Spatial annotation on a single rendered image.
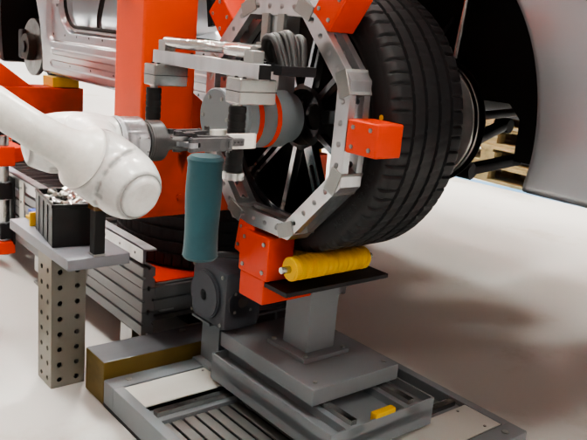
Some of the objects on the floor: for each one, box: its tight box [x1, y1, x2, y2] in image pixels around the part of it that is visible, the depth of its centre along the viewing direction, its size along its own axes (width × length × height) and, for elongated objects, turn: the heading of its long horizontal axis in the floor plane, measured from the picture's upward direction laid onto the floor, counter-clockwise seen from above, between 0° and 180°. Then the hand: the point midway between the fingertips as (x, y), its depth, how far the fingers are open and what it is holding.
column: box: [38, 250, 86, 389], centre depth 209 cm, size 10×10×42 cm
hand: (234, 139), depth 144 cm, fingers open, 5 cm apart
